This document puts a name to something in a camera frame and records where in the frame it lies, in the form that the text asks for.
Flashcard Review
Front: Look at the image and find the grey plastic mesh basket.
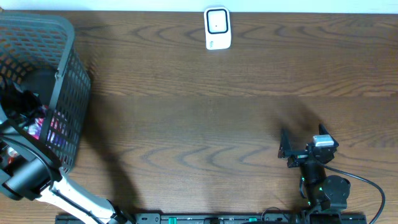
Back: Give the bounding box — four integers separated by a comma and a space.
0, 11, 92, 202

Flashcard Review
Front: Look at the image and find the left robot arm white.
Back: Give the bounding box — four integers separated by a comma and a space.
1, 86, 135, 223

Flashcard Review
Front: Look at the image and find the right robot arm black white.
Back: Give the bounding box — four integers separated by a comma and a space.
278, 125, 351, 223

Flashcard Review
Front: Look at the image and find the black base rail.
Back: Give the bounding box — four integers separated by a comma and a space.
55, 212, 368, 224

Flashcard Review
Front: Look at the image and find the purple snack package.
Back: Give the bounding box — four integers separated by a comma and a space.
26, 111, 75, 152

